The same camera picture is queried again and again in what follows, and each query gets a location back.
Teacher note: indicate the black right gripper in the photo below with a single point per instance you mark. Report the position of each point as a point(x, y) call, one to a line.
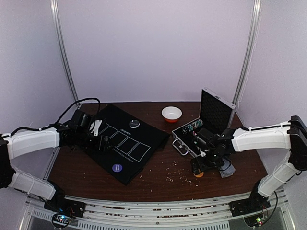
point(200, 163)

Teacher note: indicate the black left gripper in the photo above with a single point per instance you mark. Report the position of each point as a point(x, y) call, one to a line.
point(101, 146)

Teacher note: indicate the orange big blind button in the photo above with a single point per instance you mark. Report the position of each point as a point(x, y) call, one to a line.
point(199, 175)

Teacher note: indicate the purple small blind button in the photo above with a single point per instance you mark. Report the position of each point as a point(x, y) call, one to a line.
point(117, 168)

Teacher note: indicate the grey playing card deck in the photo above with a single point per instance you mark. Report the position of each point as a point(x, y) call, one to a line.
point(227, 169)

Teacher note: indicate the clear grey dealer button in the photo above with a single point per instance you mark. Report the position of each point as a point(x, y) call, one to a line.
point(134, 123)

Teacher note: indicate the poker chip row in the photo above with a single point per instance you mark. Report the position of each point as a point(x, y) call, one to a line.
point(192, 126)

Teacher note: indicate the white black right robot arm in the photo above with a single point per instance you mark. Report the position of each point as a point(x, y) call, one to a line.
point(290, 135)

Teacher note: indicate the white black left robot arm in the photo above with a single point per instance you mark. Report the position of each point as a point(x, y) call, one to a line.
point(30, 140)

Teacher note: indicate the black poker table mat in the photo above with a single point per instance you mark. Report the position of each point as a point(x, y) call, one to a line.
point(131, 147)

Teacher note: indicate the white orange bowl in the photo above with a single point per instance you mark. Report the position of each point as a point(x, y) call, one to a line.
point(171, 114)

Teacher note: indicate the aluminium poker chip case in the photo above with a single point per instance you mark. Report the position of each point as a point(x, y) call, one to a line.
point(217, 115)

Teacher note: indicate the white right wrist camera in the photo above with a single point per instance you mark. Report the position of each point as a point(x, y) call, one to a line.
point(203, 153)

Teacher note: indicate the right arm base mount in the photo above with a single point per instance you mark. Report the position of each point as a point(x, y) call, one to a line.
point(247, 206)

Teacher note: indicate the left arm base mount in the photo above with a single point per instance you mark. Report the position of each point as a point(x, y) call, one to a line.
point(70, 208)

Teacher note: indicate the aluminium front rail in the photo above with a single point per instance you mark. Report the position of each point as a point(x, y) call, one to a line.
point(201, 214)

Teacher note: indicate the left aluminium frame post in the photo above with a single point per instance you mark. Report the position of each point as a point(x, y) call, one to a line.
point(63, 53)

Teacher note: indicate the aluminium frame post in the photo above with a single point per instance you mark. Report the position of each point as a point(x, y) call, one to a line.
point(248, 53)
point(63, 53)

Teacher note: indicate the right aluminium frame post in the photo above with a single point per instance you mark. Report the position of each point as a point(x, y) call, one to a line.
point(248, 53)

